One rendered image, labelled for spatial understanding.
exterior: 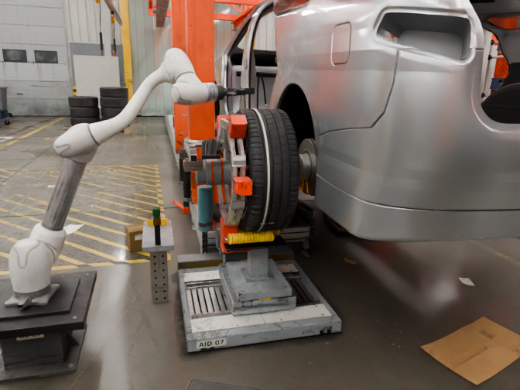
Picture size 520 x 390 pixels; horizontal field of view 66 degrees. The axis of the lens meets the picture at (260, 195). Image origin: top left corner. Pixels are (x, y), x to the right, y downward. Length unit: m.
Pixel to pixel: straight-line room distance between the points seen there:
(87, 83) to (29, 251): 11.24
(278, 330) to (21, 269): 1.25
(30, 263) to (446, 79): 1.81
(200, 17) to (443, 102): 1.63
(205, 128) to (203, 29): 0.59
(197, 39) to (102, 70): 10.59
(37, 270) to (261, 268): 1.13
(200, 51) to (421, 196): 1.63
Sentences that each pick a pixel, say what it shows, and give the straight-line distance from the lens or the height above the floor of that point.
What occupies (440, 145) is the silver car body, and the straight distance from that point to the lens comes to 1.41.
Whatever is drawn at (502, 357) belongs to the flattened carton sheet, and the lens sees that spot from 2.50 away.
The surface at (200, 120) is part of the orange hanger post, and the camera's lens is 2.59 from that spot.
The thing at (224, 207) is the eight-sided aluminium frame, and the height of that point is 0.62.
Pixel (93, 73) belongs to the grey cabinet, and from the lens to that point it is 13.12.
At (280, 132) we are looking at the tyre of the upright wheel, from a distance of 1.94.
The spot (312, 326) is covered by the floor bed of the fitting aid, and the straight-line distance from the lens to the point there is 2.27.
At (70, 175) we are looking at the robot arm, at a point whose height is 0.86.
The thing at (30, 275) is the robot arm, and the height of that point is 0.45.
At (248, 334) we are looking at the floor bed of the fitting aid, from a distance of 2.18.
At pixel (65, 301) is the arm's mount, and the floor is 0.31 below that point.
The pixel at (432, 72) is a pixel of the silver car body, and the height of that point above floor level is 1.36.
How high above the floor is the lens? 1.32
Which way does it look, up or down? 16 degrees down
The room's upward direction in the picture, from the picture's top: 2 degrees clockwise
